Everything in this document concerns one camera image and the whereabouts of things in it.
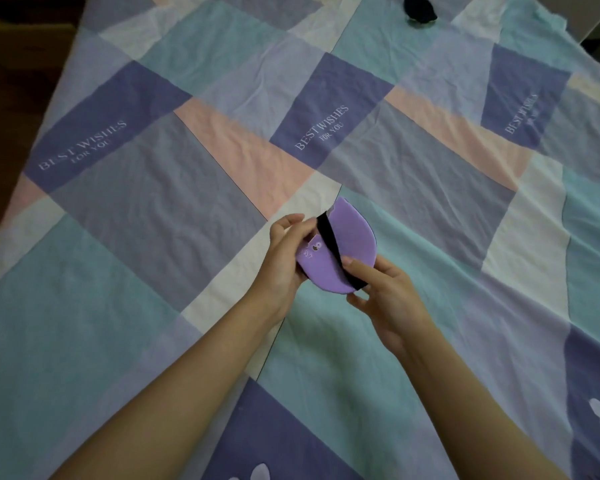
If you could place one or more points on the person's right hand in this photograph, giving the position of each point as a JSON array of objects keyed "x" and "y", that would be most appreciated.
[{"x": 395, "y": 309}]

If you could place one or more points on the person's left hand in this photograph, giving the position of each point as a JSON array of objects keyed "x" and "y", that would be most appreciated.
[{"x": 275, "y": 264}]

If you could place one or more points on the person's left thumb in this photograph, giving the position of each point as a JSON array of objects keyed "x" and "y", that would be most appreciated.
[{"x": 307, "y": 232}]

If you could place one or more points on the person's right thumb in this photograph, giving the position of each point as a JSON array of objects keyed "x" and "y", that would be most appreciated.
[{"x": 357, "y": 268}]

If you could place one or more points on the purple sleep mask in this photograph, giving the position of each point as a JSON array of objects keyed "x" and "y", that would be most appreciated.
[{"x": 337, "y": 247}]

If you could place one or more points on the person's left forearm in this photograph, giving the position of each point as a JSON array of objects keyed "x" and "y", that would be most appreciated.
[{"x": 180, "y": 389}]

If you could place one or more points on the person's right forearm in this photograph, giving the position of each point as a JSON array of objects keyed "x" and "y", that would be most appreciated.
[{"x": 475, "y": 409}]

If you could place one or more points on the patchwork bed sheet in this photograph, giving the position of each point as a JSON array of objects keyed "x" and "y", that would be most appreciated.
[{"x": 300, "y": 234}]

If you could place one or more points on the black fabric item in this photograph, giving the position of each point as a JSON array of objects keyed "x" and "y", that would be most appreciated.
[{"x": 420, "y": 7}]

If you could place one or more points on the wooden furniture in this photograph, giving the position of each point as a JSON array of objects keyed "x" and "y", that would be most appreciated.
[{"x": 15, "y": 29}]

